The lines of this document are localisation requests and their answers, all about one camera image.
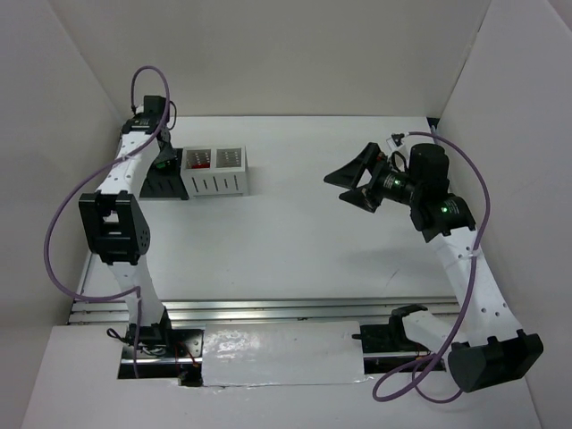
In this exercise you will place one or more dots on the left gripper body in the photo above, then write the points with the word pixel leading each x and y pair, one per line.
pixel 165 167

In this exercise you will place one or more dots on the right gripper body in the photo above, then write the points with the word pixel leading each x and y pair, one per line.
pixel 373 177

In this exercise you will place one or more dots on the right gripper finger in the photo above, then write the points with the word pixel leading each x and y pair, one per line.
pixel 360 198
pixel 349 175

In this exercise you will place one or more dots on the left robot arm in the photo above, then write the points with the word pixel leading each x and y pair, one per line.
pixel 117 230

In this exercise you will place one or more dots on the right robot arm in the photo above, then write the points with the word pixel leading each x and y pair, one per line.
pixel 487 345

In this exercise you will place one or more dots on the black slotted container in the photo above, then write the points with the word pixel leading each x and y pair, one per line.
pixel 165 183

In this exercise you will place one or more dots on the white slotted container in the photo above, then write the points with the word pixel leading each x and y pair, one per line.
pixel 227 175

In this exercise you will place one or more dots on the white foil cover panel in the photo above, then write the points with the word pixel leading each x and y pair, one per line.
pixel 300 353

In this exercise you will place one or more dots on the aluminium rail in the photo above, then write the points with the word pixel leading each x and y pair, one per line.
pixel 183 313

